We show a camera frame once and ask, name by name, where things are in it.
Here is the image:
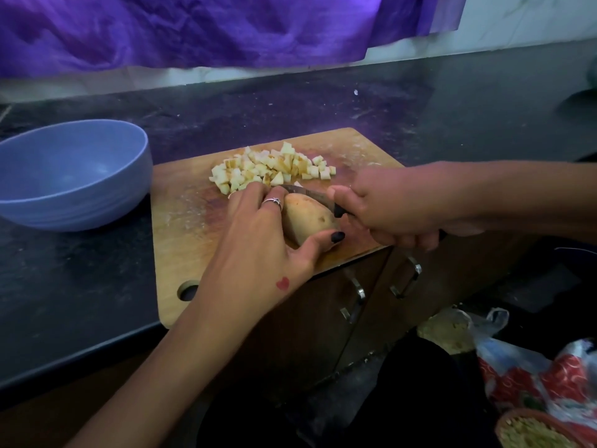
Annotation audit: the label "brown bowl of seeds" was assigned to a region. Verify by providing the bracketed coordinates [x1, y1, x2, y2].
[494, 408, 584, 448]

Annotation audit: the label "person's right hand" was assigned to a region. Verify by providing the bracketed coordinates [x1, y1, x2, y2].
[326, 163, 447, 253]

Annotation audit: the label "person's dark trousers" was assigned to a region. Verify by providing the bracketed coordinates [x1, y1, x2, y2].
[196, 331, 505, 448]

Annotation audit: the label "person's right forearm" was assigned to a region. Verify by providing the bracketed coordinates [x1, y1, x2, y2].
[438, 160, 597, 243]

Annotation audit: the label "purple cloth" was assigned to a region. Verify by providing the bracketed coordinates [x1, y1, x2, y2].
[0, 0, 470, 80]

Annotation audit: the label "red and white plastic bag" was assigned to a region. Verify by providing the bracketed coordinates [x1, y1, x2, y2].
[457, 307, 597, 448]

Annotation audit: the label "metal cabinet handle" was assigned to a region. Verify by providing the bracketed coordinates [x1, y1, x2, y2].
[340, 268, 368, 325]
[389, 256, 423, 299]

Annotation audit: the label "person's left forearm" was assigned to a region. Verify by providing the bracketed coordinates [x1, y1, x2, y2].
[70, 303, 244, 448]

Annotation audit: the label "blue bowl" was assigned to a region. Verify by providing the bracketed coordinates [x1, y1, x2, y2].
[0, 119, 154, 233]

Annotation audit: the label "black handled knife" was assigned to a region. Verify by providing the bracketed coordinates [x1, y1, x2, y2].
[284, 184, 348, 220]

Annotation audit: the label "pile of diced potato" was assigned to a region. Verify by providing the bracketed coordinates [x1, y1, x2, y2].
[209, 141, 338, 198]

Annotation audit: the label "rounded potato end piece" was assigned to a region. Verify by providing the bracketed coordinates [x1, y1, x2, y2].
[284, 192, 338, 248]

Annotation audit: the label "wooden cutting board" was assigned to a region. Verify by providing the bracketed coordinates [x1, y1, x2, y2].
[151, 128, 404, 329]

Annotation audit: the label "person's left hand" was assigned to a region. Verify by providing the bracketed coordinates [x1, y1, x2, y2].
[191, 180, 347, 325]

